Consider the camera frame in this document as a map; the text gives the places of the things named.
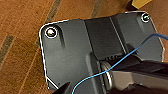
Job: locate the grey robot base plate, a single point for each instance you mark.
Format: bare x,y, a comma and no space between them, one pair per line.
66,50

